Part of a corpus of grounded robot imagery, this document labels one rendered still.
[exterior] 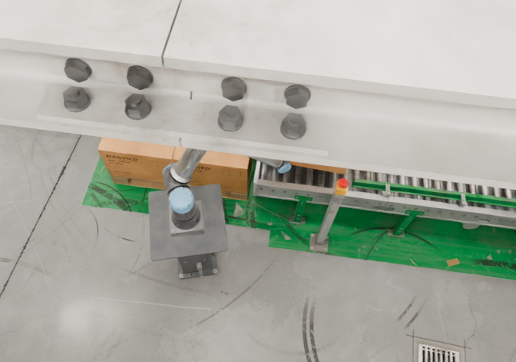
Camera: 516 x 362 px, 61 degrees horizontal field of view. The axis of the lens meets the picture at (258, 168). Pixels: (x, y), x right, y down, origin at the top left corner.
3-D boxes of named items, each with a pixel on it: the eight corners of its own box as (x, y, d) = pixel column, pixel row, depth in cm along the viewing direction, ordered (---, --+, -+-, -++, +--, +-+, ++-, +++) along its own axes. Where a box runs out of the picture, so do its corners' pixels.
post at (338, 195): (323, 239, 369) (347, 181, 283) (322, 247, 366) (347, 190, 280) (315, 238, 369) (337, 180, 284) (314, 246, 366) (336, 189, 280)
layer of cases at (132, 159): (262, 103, 425) (263, 74, 390) (247, 193, 373) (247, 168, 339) (140, 88, 430) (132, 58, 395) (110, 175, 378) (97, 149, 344)
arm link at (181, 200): (175, 224, 275) (170, 211, 260) (169, 200, 283) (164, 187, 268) (199, 217, 278) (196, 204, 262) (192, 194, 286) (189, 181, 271)
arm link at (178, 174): (163, 198, 278) (213, 121, 229) (157, 175, 286) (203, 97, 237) (185, 197, 287) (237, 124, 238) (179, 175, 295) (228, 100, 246)
